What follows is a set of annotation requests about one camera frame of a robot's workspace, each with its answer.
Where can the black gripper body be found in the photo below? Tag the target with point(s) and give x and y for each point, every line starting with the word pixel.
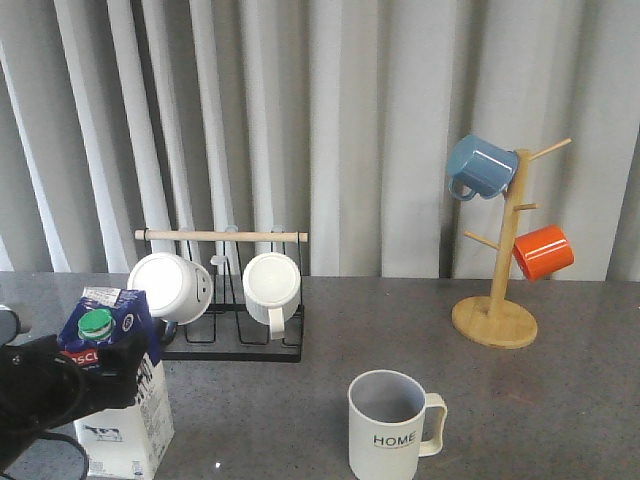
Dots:
pixel 42 389

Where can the blue white milk carton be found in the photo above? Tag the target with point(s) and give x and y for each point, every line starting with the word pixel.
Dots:
pixel 127 425

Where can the white HOME mug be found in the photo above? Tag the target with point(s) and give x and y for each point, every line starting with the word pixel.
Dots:
pixel 393 422

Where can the white smiley face mug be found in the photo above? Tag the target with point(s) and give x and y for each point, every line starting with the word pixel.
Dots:
pixel 177 290

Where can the white ribbed mug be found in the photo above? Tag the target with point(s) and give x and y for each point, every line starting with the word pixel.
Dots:
pixel 272 291

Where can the grey pleated curtain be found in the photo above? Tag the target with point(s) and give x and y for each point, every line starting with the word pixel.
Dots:
pixel 329 117

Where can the wooden mug tree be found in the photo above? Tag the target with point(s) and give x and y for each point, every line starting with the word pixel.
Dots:
pixel 493 320

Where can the blue enamel mug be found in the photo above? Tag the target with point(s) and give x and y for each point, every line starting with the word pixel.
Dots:
pixel 476 166

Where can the orange enamel mug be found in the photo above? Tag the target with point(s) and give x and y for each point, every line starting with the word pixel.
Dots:
pixel 542 252

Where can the black wire mug rack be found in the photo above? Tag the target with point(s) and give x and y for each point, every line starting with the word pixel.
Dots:
pixel 226 331

